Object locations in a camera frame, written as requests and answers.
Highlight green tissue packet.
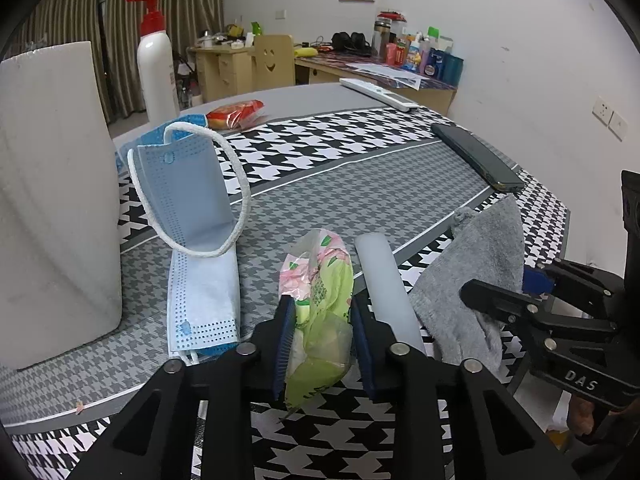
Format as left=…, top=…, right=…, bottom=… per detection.
left=277, top=229, right=356, bottom=408

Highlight red snack packet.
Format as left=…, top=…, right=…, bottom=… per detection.
left=206, top=100, right=266, bottom=131

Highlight wooden desk with dark top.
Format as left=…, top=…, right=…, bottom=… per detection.
left=295, top=52, right=458, bottom=116

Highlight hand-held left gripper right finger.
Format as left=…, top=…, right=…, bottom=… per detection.
left=350, top=300, right=578, bottom=480

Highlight cluster of toiletry bottles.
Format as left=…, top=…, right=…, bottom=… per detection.
left=372, top=10, right=465, bottom=86

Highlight blue face mask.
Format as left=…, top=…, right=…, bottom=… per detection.
left=116, top=115, right=252, bottom=260
left=167, top=252, right=242, bottom=362

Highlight large white wall switch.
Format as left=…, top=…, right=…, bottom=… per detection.
left=608, top=111, right=630, bottom=141

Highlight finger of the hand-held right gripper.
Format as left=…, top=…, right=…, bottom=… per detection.
left=522, top=257, right=627, bottom=312
left=459, top=278, right=621, bottom=343

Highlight white foam box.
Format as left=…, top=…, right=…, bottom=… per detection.
left=0, top=41, right=123, bottom=371

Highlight white lotion pump bottle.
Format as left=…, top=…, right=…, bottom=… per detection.
left=125, top=0, right=181, bottom=122

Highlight grey sock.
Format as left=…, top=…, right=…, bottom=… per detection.
left=410, top=194, right=526, bottom=373

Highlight wooden desk with drawers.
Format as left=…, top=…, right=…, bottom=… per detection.
left=189, top=42, right=261, bottom=106

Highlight black smartphone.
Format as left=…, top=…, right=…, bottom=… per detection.
left=431, top=122, right=523, bottom=192

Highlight translucent white silicone strip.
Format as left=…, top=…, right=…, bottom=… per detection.
left=355, top=234, right=426, bottom=356

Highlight black headphones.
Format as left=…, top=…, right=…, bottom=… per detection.
left=331, top=31, right=372, bottom=57

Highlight printed paper sheets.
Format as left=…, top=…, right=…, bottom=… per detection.
left=350, top=62, right=426, bottom=92

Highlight white wall socket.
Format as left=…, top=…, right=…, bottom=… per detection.
left=592, top=96, right=615, bottom=123

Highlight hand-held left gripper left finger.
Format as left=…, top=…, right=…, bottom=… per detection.
left=65, top=295, right=299, bottom=480

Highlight pile of desk clutter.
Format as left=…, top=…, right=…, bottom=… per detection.
left=200, top=22, right=251, bottom=51

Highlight white remote control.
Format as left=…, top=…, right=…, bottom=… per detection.
left=340, top=77, right=418, bottom=112

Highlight person's right hand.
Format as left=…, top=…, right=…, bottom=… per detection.
left=567, top=394, right=598, bottom=438

